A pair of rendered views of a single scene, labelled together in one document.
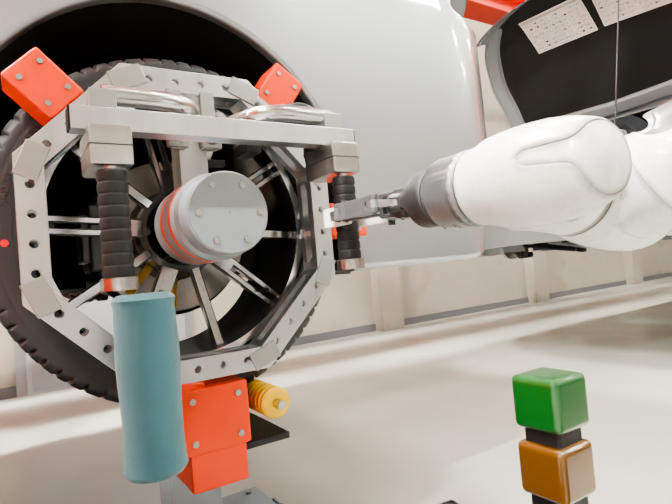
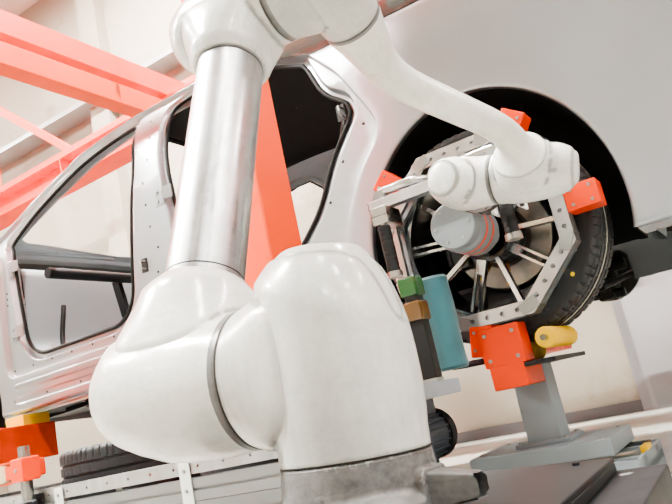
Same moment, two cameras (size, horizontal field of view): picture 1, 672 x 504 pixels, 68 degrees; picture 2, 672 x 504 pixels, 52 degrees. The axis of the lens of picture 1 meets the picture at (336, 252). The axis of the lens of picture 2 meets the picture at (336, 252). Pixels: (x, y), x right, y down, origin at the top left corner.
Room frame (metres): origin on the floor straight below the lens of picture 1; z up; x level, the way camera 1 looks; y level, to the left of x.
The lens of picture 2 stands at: (-0.36, -1.31, 0.43)
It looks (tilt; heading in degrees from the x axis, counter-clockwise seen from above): 13 degrees up; 63
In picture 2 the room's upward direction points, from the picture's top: 12 degrees counter-clockwise
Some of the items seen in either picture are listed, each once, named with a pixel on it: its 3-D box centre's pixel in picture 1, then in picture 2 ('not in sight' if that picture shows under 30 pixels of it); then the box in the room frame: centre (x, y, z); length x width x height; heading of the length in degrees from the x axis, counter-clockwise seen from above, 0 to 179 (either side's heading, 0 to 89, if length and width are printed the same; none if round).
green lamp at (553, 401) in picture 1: (549, 399); (411, 287); (0.38, -0.15, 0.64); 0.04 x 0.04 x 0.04; 33
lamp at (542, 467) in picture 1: (556, 465); (416, 311); (0.38, -0.15, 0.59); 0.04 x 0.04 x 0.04; 33
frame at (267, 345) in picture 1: (194, 225); (475, 232); (0.90, 0.25, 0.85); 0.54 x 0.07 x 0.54; 123
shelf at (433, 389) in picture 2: not in sight; (350, 407); (0.28, 0.01, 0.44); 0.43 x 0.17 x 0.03; 123
